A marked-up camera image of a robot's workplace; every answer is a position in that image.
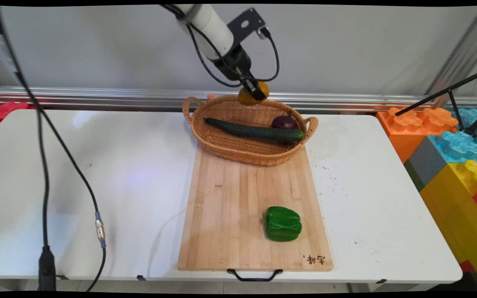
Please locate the orange foam building block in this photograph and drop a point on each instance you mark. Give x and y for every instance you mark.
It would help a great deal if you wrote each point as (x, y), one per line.
(404, 130)

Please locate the dark green cucumber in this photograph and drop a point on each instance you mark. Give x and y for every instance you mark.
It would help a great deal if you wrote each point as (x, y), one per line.
(259, 132)

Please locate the horizontal aluminium rail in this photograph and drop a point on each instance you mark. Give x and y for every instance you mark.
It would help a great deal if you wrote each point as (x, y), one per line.
(139, 97)

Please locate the green bell pepper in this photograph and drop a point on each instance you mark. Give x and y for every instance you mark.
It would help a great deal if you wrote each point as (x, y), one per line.
(283, 224)

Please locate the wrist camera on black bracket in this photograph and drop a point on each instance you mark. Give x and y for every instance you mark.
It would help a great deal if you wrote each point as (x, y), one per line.
(244, 22)

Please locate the yellow orange round fruit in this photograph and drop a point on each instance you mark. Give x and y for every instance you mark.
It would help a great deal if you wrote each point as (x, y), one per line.
(244, 97)

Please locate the gray foam building block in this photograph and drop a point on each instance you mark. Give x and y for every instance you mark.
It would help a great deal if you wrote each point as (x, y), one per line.
(425, 163)

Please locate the woven wicker basket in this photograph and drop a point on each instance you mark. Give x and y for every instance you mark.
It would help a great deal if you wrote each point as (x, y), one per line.
(222, 145)

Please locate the blue foam building block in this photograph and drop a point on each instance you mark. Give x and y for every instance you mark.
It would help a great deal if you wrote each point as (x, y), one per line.
(458, 147)
(470, 116)

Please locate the red foam blocks pile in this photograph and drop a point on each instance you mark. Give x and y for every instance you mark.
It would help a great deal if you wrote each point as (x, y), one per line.
(2, 112)

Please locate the purple onion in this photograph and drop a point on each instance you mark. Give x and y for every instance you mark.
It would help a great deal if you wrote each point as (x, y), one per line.
(284, 122)

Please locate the black tripod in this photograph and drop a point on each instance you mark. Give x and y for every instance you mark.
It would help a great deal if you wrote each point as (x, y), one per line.
(454, 89)

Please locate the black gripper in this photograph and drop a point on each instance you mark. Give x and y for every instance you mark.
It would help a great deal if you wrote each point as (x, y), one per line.
(235, 62)

